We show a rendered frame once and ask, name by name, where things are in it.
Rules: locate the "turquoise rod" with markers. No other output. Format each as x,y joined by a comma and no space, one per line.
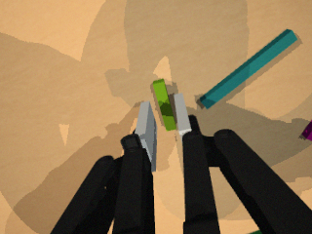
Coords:
248,68

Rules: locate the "magenta rod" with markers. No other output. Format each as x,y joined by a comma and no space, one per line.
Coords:
308,131

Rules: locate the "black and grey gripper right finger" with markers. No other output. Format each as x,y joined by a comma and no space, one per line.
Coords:
271,203

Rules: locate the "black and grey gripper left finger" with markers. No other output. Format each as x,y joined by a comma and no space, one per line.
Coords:
92,208

